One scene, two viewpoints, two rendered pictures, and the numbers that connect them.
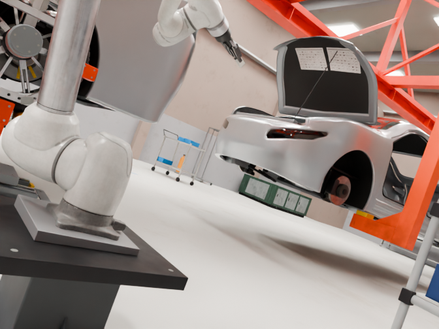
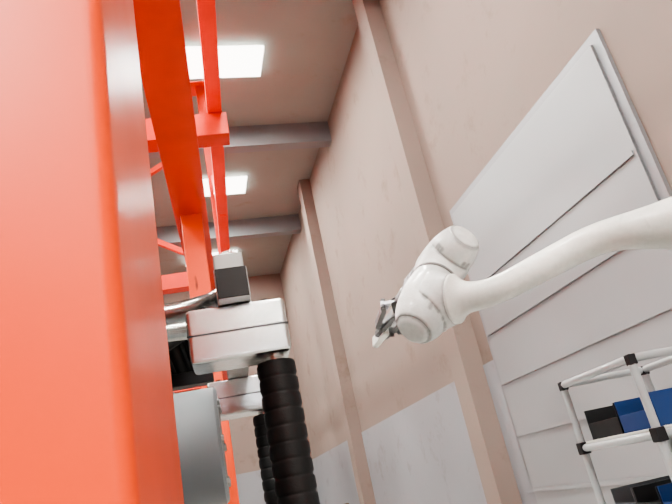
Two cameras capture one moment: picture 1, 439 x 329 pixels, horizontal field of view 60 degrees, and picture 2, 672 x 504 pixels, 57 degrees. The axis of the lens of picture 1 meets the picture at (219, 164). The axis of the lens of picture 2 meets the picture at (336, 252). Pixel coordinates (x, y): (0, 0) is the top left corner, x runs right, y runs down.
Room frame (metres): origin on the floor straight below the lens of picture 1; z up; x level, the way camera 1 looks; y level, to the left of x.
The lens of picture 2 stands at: (1.20, 1.56, 0.77)
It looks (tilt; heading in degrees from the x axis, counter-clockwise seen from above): 21 degrees up; 293
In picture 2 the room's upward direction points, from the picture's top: 12 degrees counter-clockwise
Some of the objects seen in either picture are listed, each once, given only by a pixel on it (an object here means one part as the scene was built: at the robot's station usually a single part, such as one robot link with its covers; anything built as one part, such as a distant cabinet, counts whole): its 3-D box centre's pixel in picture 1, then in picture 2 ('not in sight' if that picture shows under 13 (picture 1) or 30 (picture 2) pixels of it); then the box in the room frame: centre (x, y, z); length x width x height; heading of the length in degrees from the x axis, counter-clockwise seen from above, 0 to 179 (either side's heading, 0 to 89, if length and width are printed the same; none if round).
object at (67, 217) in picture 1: (91, 216); not in sight; (1.13, 0.30, 0.36); 0.22 x 0.18 x 0.06; 126
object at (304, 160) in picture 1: (373, 163); not in sight; (5.62, -2.13, 1.49); 4.95 x 1.86 x 1.59; 125
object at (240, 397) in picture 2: not in sight; (240, 396); (1.71, 0.81, 0.93); 0.09 x 0.05 x 0.05; 35
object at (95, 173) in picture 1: (100, 170); not in sight; (1.12, 0.32, 0.49); 0.18 x 0.16 x 0.22; 81
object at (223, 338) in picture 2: not in sight; (238, 335); (1.51, 1.09, 0.93); 0.09 x 0.05 x 0.05; 35
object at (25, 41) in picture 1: (23, 42); (128, 461); (1.72, 1.03, 0.85); 0.21 x 0.14 x 0.14; 35
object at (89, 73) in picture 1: (86, 72); not in sight; (1.97, 0.81, 0.85); 0.09 x 0.08 x 0.07; 125
